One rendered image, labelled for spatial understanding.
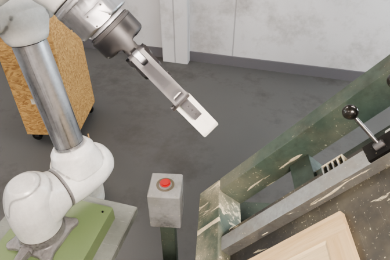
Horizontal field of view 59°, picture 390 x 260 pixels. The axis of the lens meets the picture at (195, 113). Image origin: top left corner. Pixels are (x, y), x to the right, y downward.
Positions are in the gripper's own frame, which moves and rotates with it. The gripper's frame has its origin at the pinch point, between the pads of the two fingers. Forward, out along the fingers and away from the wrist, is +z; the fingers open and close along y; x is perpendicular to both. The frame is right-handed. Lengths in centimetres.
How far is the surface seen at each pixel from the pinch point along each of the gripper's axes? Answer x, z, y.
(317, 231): 1, 50, -9
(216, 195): -15, 51, -53
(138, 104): -33, 61, -271
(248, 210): -12, 67, -55
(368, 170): 21, 46, -8
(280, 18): 132, 102, -274
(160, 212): -35, 42, -57
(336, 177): 14.4, 45.5, -13.0
